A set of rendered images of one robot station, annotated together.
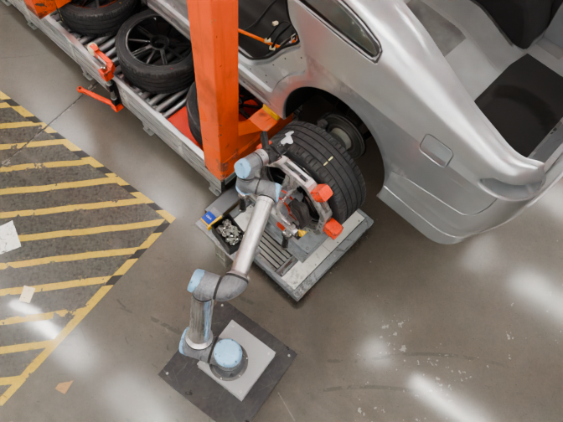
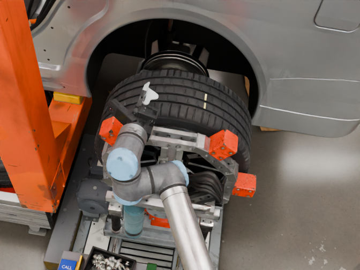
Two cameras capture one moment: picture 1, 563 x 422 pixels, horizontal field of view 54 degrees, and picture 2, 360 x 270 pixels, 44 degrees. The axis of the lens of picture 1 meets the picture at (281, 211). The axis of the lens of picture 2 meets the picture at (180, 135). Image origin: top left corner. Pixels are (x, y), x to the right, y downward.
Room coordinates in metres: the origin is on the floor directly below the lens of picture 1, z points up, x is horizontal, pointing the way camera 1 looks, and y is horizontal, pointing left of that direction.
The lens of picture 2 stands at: (0.73, 0.49, 2.44)
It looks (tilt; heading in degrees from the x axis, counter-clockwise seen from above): 54 degrees down; 324
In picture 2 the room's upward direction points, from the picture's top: 10 degrees clockwise
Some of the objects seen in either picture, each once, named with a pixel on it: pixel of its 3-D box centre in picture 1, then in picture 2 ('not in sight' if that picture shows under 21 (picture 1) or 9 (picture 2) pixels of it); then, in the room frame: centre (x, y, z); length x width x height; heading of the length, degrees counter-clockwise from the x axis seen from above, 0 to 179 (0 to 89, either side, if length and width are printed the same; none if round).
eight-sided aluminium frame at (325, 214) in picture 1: (291, 194); (168, 173); (1.51, -0.05, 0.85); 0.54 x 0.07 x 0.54; 55
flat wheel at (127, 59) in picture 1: (162, 50); not in sight; (2.82, 1.09, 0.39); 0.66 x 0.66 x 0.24
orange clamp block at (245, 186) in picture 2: (333, 229); (243, 185); (1.34, -0.31, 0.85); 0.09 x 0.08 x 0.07; 55
